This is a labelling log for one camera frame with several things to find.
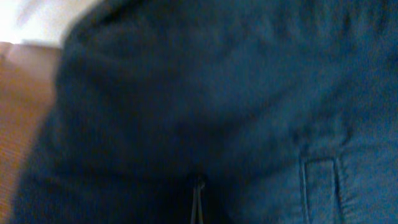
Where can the dark navy blue shorts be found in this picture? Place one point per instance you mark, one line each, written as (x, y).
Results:
(286, 110)

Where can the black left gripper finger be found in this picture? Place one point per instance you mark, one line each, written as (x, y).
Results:
(193, 217)
(200, 219)

